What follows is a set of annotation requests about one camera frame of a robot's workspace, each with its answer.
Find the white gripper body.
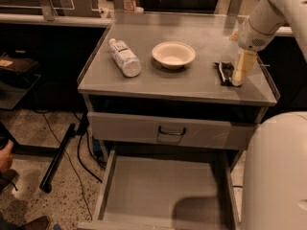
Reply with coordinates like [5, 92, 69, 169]
[238, 19, 272, 52]

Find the black rxbar chocolate wrapper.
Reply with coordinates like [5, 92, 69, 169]
[214, 61, 234, 86]

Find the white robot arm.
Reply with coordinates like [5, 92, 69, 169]
[232, 0, 307, 230]

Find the grey top drawer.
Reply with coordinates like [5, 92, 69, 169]
[87, 112, 254, 150]

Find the grey open middle drawer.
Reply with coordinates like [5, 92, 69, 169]
[78, 148, 240, 230]

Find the person hand at left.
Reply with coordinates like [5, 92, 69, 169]
[0, 140, 13, 173]

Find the white paper bowl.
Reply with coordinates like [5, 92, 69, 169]
[152, 41, 196, 70]

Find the grey metal cabinet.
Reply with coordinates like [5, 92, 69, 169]
[77, 11, 281, 165]

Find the clear plastic water bottle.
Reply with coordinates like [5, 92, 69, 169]
[108, 38, 141, 78]

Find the black side table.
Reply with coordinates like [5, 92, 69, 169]
[0, 52, 58, 156]

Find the black floor stand bar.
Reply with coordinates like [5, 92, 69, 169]
[39, 124, 75, 194]

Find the brown shoe lower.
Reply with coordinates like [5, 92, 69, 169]
[20, 216, 50, 230]

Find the black drawer handle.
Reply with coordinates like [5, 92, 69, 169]
[158, 126, 186, 136]

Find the black floor cable left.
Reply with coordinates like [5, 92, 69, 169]
[32, 108, 106, 222]

